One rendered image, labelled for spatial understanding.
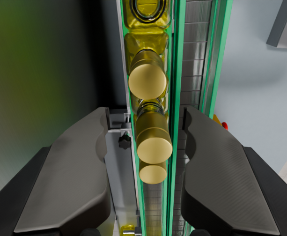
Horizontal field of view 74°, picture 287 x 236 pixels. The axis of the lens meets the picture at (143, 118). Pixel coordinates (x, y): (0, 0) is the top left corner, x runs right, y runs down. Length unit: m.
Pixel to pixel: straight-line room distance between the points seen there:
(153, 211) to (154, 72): 0.71
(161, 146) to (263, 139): 0.69
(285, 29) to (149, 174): 0.51
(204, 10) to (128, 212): 0.72
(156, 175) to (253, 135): 0.62
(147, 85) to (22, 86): 0.12
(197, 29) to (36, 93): 0.34
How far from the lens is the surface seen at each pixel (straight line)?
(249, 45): 0.65
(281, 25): 0.63
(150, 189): 0.72
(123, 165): 0.63
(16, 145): 0.21
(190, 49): 0.46
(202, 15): 0.45
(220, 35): 0.38
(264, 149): 0.88
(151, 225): 0.91
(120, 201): 0.78
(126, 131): 0.43
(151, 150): 0.18
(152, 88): 0.17
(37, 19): 0.26
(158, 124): 0.18
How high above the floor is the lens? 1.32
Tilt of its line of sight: 58 degrees down
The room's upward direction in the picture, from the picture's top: 178 degrees counter-clockwise
